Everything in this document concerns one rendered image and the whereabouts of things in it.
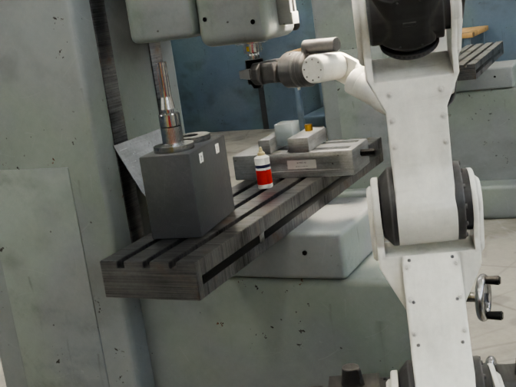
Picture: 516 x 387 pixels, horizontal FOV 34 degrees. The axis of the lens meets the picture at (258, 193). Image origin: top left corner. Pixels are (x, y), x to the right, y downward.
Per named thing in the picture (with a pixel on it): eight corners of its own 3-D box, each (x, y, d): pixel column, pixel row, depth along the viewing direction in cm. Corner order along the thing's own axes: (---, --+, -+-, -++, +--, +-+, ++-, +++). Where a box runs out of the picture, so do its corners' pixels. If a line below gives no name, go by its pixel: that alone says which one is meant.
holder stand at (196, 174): (236, 210, 204) (223, 128, 199) (202, 237, 183) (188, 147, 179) (190, 212, 208) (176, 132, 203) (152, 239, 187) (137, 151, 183)
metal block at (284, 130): (301, 140, 238) (299, 119, 237) (293, 145, 233) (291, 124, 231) (284, 141, 240) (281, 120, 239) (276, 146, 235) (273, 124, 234)
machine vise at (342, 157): (370, 162, 237) (365, 124, 234) (355, 175, 223) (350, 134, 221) (256, 168, 251) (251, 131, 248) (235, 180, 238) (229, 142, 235)
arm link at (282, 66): (277, 51, 220) (314, 47, 212) (282, 87, 222) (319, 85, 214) (246, 57, 211) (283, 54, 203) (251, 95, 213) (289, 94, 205)
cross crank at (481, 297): (507, 311, 213) (504, 266, 210) (499, 330, 202) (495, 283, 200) (444, 309, 220) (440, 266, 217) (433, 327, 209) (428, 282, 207)
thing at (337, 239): (388, 237, 234) (383, 195, 231) (345, 281, 203) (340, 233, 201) (228, 237, 256) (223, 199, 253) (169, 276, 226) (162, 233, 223)
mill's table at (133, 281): (384, 160, 276) (382, 137, 274) (201, 301, 168) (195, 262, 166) (318, 163, 286) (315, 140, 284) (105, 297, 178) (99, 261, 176)
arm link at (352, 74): (327, 71, 211) (370, 94, 204) (305, 75, 204) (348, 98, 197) (335, 47, 208) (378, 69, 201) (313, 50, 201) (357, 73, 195)
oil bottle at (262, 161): (276, 185, 225) (270, 144, 222) (269, 189, 221) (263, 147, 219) (262, 185, 226) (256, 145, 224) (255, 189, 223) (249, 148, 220)
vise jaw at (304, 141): (327, 140, 240) (325, 127, 239) (309, 151, 227) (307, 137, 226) (307, 141, 242) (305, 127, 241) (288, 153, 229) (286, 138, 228)
